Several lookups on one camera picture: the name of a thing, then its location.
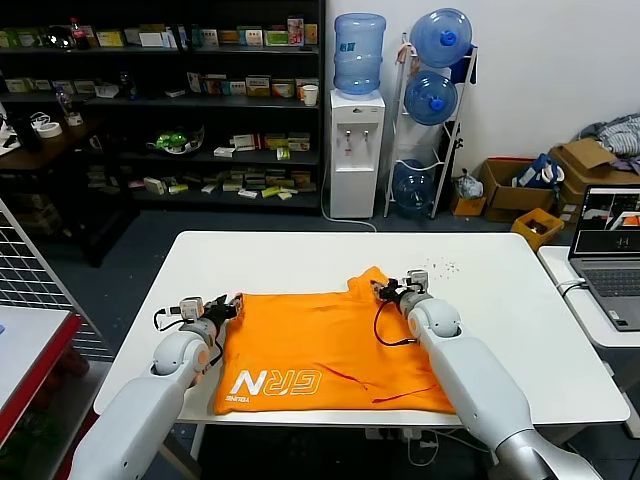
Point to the shiny round bowl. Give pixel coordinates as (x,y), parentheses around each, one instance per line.
(60,38)

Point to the cola bottle red cap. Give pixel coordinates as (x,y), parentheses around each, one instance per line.
(80,39)

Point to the white blue box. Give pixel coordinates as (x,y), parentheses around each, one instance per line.
(210,37)

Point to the pile of grey blue clothes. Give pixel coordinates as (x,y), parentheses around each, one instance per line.
(621,134)

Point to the yellow flat box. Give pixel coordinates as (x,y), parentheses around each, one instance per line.
(228,37)

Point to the pink floral box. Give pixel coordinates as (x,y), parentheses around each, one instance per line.
(295,33)

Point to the open cardboard box red rim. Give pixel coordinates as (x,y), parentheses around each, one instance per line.
(501,199)

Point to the green white flat box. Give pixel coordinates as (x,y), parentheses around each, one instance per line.
(277,38)

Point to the yellow green box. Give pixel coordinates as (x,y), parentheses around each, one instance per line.
(110,39)

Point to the teal white box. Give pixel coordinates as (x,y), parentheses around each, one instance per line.
(250,37)

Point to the small cardboard box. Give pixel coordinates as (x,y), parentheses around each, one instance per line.
(468,205)

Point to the orange white medicine box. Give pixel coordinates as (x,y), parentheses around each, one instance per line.
(284,89)

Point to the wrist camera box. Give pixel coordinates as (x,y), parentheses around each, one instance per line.
(191,308)
(417,281)

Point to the grey plastic bag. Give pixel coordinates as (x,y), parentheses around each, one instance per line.
(468,185)

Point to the blue water jug with label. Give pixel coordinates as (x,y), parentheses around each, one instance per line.
(358,54)

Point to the large white table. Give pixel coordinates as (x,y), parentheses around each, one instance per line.
(500,325)

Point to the yellow white medicine box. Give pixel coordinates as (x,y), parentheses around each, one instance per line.
(259,86)

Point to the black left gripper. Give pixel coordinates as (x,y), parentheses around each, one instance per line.
(217,312)

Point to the small white side table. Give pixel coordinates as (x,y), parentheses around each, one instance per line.
(551,260)

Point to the red white medicine box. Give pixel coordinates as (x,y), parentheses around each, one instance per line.
(246,142)

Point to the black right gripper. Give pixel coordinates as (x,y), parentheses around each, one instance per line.
(400,294)

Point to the clear bottle purple label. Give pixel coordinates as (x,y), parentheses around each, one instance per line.
(64,104)

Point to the black cylinder container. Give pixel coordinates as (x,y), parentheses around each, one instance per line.
(27,134)

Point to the black shelving unit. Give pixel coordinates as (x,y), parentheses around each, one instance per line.
(225,102)

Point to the blue bag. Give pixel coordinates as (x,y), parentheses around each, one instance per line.
(533,171)

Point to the brown wooden table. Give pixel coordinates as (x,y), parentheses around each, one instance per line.
(45,149)

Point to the dark blue bottle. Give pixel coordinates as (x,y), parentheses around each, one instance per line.
(128,88)

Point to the orange t-shirt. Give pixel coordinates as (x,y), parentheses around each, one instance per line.
(310,340)

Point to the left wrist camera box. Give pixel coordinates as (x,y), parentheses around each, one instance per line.
(191,308)

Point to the white jug rack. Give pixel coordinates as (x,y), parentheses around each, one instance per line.
(396,129)

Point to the large brown cardboard box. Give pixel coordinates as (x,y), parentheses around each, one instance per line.
(586,154)

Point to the white tape roll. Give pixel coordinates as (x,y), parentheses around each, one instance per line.
(50,131)

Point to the grey laptop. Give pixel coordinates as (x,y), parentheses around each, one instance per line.
(611,285)

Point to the orange yellow box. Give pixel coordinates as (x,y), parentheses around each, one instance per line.
(311,35)

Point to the clear bowl with green packets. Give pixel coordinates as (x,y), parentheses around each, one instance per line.
(173,141)

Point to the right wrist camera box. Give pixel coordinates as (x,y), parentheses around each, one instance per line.
(417,281)

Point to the yellow plastic crate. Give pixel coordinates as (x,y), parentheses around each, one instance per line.
(523,230)

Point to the plain white box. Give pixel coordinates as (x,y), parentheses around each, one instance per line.
(152,40)

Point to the white paper cup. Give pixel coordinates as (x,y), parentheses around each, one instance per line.
(310,96)

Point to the white water dispenser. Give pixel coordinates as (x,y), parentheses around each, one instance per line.
(356,189)

